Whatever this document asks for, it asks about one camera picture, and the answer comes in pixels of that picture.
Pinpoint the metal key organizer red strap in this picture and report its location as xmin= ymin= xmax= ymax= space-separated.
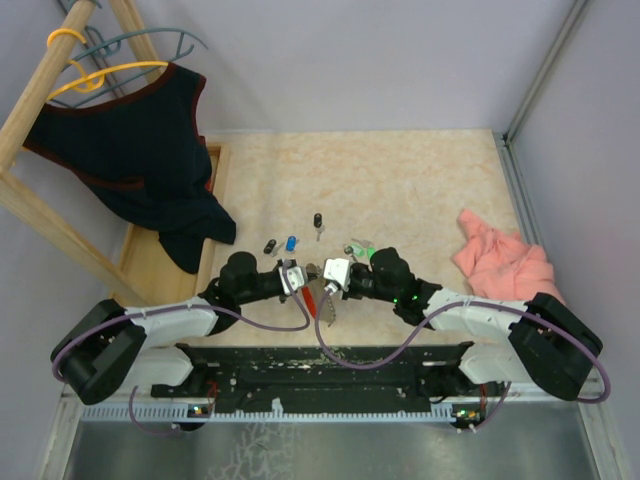
xmin=301 ymin=262 xmax=339 ymax=326

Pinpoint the green tag key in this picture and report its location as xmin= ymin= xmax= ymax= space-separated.
xmin=363 ymin=240 xmax=376 ymax=259
xmin=343 ymin=240 xmax=366 ymax=262

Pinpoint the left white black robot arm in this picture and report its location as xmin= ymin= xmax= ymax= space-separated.
xmin=51 ymin=252 xmax=310 ymax=405

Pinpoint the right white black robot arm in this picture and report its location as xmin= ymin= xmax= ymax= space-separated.
xmin=324 ymin=247 xmax=603 ymax=401

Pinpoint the black tag key left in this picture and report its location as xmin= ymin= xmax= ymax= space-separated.
xmin=263 ymin=239 xmax=277 ymax=254

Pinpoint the black tag key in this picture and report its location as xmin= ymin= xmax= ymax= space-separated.
xmin=313 ymin=213 xmax=325 ymax=242
xmin=263 ymin=239 xmax=277 ymax=254

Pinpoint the blue tag key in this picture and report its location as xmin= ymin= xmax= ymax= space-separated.
xmin=285 ymin=235 xmax=299 ymax=253

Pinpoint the black tag key upper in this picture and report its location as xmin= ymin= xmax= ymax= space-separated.
xmin=313 ymin=213 xmax=325 ymax=242

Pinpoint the pink cloth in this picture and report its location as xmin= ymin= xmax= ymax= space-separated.
xmin=452 ymin=209 xmax=564 ymax=301

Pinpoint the dark navy vest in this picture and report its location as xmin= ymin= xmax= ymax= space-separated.
xmin=24 ymin=64 xmax=236 ymax=274

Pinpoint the wooden clothes rack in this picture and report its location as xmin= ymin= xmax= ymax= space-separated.
xmin=0 ymin=0 xmax=166 ymax=301

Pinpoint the teal plastic hanger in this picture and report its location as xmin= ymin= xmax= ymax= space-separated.
xmin=51 ymin=26 xmax=209 ymax=108

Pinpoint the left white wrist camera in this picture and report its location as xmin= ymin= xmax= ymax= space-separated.
xmin=278 ymin=260 xmax=308 ymax=296

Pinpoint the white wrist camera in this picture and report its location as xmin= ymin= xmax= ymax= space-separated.
xmin=278 ymin=260 xmax=308 ymax=296
xmin=323 ymin=258 xmax=352 ymax=291

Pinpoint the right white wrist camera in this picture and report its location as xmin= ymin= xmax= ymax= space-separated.
xmin=323 ymin=258 xmax=352 ymax=291

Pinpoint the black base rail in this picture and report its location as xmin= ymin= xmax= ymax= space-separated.
xmin=147 ymin=342 xmax=506 ymax=414

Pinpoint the aluminium frame post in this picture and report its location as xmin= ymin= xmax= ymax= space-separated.
xmin=502 ymin=0 xmax=591 ymax=146

